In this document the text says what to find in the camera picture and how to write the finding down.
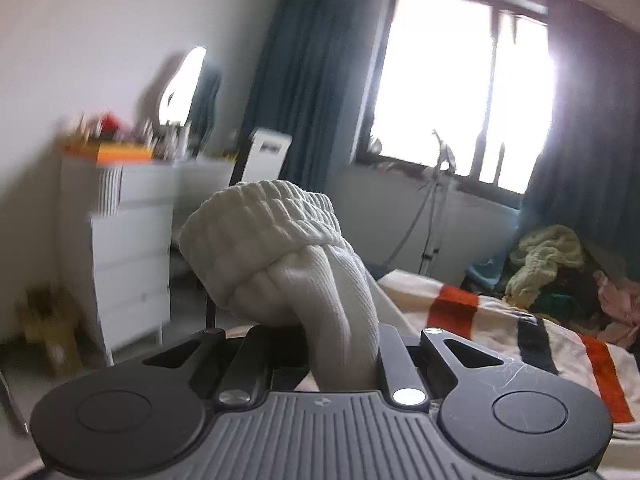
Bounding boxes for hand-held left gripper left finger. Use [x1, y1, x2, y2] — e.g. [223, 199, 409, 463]
[144, 329, 275, 407]

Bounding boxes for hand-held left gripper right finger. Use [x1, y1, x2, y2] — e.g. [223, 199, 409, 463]
[377, 325, 506, 407]

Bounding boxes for white sweat pants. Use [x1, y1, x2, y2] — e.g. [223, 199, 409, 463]
[177, 180, 418, 394]

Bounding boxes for striped blanket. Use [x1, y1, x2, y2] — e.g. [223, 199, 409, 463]
[375, 269, 640, 441]

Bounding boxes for white dressing table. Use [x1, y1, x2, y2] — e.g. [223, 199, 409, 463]
[59, 154, 237, 367]

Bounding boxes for green garment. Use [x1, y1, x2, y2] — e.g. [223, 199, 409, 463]
[534, 292, 577, 317]

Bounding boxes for white garment steamer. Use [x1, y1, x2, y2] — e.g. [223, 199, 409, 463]
[384, 129, 459, 275]

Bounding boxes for yellow knit garment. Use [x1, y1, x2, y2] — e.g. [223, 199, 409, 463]
[504, 225, 586, 307]

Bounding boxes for small wooden stool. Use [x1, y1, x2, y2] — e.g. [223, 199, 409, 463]
[16, 284, 84, 377]

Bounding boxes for dark fuzzy garment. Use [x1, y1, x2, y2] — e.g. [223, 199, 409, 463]
[562, 259, 612, 333]

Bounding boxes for white chair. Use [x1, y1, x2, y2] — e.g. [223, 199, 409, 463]
[204, 127, 294, 332]

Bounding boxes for pink garment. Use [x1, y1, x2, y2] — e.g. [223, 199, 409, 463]
[594, 270, 640, 347]

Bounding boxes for group of cosmetic bottles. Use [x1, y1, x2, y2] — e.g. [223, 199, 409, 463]
[127, 121, 201, 162]

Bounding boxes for orange yellow box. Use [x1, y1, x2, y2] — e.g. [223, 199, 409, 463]
[64, 142, 154, 166]

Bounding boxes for teal hanging cloth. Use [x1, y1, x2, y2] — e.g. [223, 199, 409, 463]
[190, 67, 224, 147]

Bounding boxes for lit vanity mirror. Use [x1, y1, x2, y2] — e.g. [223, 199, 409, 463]
[157, 46, 208, 128]

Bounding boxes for dark framed window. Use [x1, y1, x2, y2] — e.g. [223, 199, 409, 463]
[350, 0, 557, 197]

